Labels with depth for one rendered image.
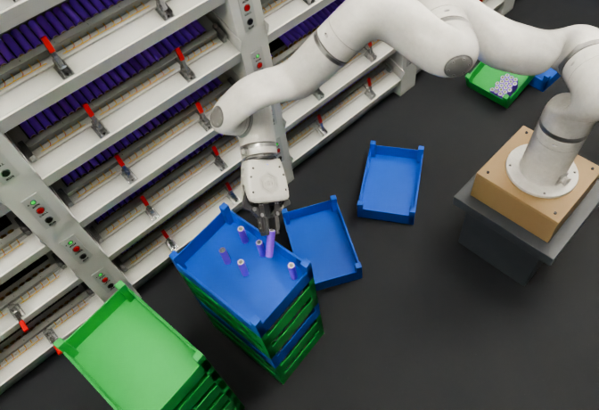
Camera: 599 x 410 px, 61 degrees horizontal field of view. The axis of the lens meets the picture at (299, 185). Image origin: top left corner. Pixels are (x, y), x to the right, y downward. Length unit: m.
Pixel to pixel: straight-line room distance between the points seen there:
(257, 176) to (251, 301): 0.34
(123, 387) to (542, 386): 1.13
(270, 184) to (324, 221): 0.73
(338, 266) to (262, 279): 0.50
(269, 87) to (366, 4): 0.25
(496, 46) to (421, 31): 0.20
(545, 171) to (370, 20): 0.71
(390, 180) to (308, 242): 0.40
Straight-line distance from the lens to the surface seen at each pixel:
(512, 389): 1.69
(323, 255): 1.79
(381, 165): 2.00
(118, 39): 1.28
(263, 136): 1.15
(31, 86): 1.26
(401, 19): 1.01
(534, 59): 1.18
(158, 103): 1.39
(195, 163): 1.68
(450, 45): 1.00
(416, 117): 2.18
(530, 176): 1.53
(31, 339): 1.84
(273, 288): 1.31
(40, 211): 1.41
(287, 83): 1.08
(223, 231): 1.42
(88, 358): 1.39
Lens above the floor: 1.58
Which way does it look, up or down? 53 degrees down
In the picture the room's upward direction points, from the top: 10 degrees counter-clockwise
